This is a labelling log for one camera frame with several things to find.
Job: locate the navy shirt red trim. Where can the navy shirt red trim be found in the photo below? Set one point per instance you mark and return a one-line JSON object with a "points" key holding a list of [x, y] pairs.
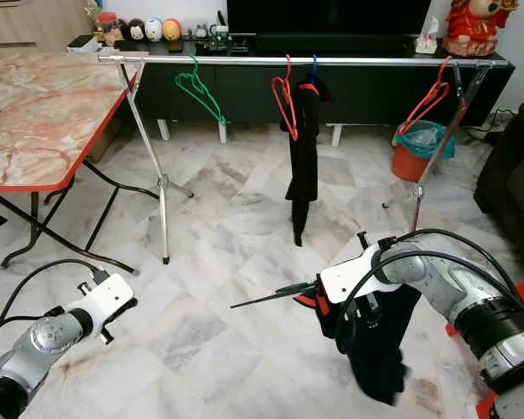
{"points": [[375, 349]]}

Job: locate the green plastic hanger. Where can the green plastic hanger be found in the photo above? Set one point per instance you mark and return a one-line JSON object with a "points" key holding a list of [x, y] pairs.
{"points": [[203, 92]]}

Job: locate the red plastic hanger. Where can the red plastic hanger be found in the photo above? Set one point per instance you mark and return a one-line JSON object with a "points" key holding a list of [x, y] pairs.
{"points": [[286, 105], [428, 100]]}

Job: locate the blue plastic hanger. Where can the blue plastic hanger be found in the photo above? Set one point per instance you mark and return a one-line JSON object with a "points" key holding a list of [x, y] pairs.
{"points": [[315, 67]]}

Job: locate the black shirt red trim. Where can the black shirt red trim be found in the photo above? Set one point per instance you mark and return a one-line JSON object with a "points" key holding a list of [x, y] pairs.
{"points": [[304, 161]]}

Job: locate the red plastic bucket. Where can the red plastic bucket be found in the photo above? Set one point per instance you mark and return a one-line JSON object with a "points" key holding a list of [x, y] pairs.
{"points": [[409, 166]]}

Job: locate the teal plastic bag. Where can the teal plastic bag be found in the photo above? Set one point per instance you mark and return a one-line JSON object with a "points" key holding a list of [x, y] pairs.
{"points": [[428, 138]]}

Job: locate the black TV console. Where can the black TV console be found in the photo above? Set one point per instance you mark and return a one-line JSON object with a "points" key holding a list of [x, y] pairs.
{"points": [[253, 87]]}

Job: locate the marble table red edge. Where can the marble table red edge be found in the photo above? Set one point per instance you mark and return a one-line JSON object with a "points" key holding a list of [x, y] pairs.
{"points": [[48, 113]]}

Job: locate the silver clothes rack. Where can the silver clothes rack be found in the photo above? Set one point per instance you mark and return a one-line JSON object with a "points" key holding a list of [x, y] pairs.
{"points": [[244, 60]]}

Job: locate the black soundbar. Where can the black soundbar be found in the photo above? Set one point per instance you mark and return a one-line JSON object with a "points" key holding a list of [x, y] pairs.
{"points": [[336, 42]]}

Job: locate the white tissue box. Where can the white tissue box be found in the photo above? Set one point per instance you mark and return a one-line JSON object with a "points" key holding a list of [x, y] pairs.
{"points": [[428, 41]]}

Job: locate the black flat television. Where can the black flat television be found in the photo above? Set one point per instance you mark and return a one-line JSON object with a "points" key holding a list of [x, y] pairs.
{"points": [[327, 16]]}

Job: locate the black white ball figurine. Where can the black white ball figurine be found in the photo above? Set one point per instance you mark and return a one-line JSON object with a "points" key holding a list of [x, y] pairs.
{"points": [[138, 30]]}

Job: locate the yellow ball figurine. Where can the yellow ball figurine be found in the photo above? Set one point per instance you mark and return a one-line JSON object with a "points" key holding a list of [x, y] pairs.
{"points": [[173, 29]]}

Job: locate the red seated figurine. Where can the red seated figurine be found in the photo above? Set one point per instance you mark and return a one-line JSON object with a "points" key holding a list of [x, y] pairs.
{"points": [[479, 26]]}

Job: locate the light wood cabinet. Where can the light wood cabinet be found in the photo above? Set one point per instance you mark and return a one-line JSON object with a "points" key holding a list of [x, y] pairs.
{"points": [[31, 22]]}

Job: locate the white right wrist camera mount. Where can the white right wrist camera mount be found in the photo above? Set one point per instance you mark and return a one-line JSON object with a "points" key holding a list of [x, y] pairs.
{"points": [[351, 275]]}

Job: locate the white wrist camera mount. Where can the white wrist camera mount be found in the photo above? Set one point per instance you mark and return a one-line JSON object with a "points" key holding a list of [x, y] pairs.
{"points": [[111, 298], [351, 275]]}

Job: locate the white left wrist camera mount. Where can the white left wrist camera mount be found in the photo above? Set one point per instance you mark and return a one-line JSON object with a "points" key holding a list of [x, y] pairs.
{"points": [[111, 298]]}

